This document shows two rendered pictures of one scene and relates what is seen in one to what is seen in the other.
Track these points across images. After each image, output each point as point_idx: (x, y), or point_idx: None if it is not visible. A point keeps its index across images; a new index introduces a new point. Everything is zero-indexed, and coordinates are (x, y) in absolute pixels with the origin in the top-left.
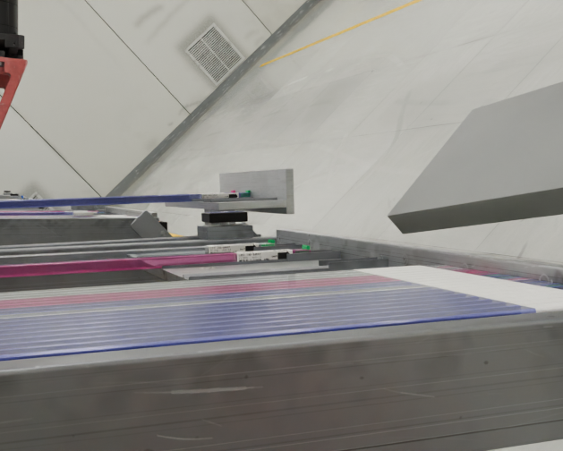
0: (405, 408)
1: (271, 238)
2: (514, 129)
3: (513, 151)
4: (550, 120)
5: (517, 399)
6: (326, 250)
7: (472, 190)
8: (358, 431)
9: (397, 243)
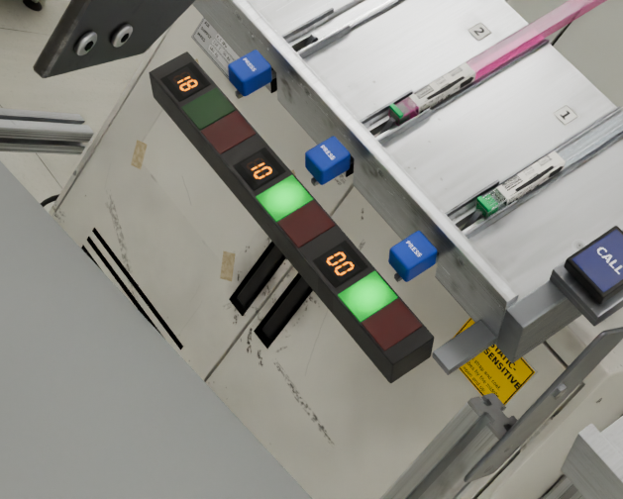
0: None
1: (523, 297)
2: (72, 452)
3: (91, 383)
4: (2, 370)
5: None
6: (377, 140)
7: (182, 388)
8: None
9: (264, 30)
